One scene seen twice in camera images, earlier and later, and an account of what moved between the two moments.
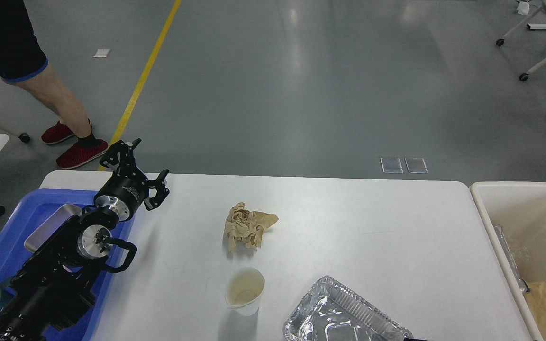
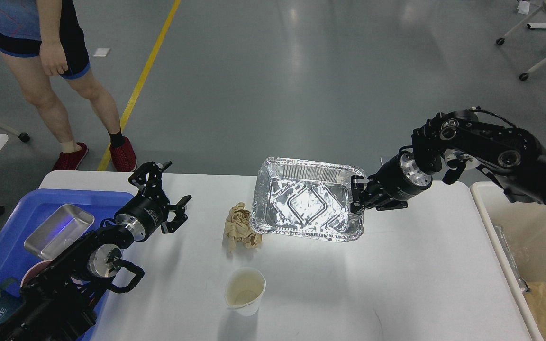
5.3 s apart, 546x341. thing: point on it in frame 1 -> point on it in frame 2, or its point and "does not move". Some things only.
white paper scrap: x=102 y=53 does not move
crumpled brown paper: x=244 y=228 does not move
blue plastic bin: x=7 y=251 does not move
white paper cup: x=243 y=288 does not move
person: x=0 y=31 -> x=39 y=38
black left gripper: x=126 y=191 -> x=147 y=205
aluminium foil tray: x=332 y=311 -> x=305 y=199
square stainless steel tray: x=56 y=221 does not move
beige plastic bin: x=539 y=221 does not move
